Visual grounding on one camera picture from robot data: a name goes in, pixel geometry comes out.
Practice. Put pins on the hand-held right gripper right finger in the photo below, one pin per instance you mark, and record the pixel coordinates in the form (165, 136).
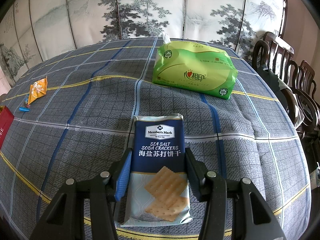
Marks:
(192, 170)

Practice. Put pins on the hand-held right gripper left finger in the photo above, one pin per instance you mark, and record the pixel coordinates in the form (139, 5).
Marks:
(122, 175)

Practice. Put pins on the blue cracker packet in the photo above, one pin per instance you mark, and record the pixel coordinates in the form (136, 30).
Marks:
(157, 140)

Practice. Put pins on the red and gold tin box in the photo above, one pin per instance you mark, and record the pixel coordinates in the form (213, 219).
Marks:
(5, 127)

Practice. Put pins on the blue plaid tablecloth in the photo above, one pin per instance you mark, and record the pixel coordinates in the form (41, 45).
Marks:
(87, 130)

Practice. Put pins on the green tissue pack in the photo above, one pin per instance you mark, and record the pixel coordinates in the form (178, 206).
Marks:
(195, 65)

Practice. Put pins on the small blue wrapper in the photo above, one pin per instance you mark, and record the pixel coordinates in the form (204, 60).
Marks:
(25, 108)

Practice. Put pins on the orange snack packet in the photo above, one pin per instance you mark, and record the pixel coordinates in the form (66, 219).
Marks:
(37, 90)

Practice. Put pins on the dark wooden chairs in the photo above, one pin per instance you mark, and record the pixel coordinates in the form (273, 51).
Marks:
(272, 80)

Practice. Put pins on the dark wooden chair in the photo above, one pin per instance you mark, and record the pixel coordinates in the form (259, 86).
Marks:
(272, 50)
(306, 85)

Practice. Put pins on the ink landscape folding screen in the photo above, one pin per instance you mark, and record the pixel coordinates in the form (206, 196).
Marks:
(150, 5)

